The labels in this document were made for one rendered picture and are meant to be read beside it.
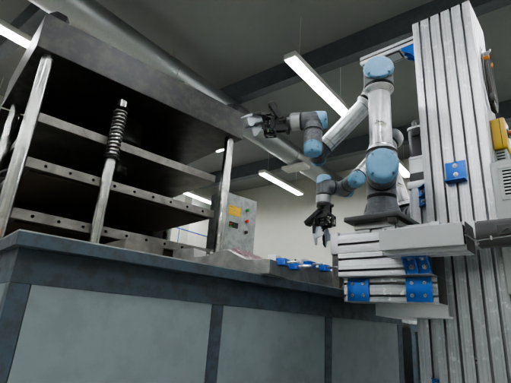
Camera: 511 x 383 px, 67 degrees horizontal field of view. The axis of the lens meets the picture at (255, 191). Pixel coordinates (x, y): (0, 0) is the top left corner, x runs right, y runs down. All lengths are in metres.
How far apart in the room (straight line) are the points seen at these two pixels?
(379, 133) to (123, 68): 1.45
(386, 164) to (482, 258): 0.47
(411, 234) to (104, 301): 0.97
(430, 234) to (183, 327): 0.85
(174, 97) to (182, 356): 1.57
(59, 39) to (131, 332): 1.54
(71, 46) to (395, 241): 1.80
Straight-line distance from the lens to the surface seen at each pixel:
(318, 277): 1.90
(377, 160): 1.50
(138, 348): 1.32
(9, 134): 2.80
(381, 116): 1.61
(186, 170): 2.50
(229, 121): 2.66
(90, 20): 5.00
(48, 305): 1.21
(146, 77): 2.42
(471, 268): 1.63
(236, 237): 2.69
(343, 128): 1.75
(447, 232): 1.34
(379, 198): 1.60
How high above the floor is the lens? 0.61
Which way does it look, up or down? 19 degrees up
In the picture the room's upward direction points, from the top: 4 degrees clockwise
